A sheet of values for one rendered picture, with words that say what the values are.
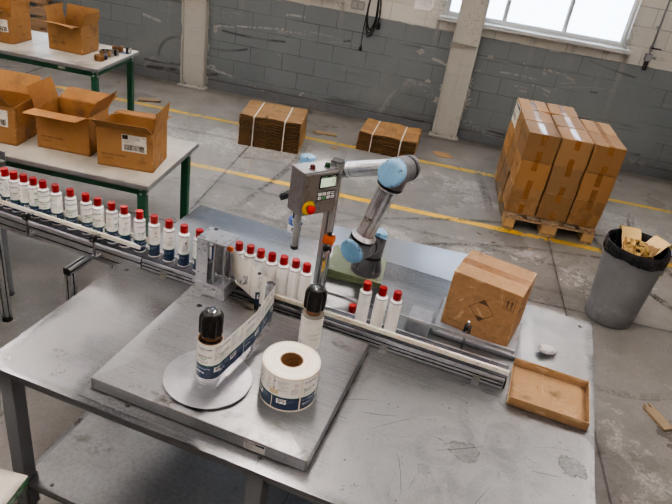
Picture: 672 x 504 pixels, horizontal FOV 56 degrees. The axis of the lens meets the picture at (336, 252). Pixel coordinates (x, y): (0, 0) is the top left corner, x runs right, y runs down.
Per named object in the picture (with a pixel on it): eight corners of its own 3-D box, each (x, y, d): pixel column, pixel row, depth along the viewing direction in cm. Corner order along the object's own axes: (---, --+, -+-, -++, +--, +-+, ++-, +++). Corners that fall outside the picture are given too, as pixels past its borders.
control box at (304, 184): (286, 207, 258) (291, 163, 249) (320, 201, 268) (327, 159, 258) (300, 218, 252) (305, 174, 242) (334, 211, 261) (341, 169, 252)
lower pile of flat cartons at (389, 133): (354, 149, 692) (357, 130, 681) (364, 134, 738) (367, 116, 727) (412, 162, 683) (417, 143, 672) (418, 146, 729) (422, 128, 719)
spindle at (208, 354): (190, 380, 220) (193, 313, 206) (203, 365, 228) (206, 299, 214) (213, 388, 218) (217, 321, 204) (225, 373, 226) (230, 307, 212)
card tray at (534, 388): (506, 404, 243) (509, 396, 241) (512, 364, 265) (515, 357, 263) (586, 431, 236) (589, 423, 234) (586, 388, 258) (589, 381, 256)
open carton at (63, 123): (18, 152, 383) (12, 92, 365) (64, 125, 429) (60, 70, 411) (89, 166, 380) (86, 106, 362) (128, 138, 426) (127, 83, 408)
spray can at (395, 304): (381, 333, 261) (390, 292, 251) (384, 327, 266) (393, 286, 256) (393, 337, 260) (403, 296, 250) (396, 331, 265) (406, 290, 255)
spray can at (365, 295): (352, 324, 264) (360, 283, 254) (356, 317, 269) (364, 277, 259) (363, 328, 263) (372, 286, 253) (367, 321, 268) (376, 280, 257)
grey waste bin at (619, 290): (583, 326, 452) (614, 251, 421) (574, 294, 489) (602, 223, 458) (644, 339, 448) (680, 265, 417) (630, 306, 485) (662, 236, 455)
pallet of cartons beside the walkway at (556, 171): (593, 245, 568) (630, 152, 524) (500, 227, 573) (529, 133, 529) (570, 192, 672) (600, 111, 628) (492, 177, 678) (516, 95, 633)
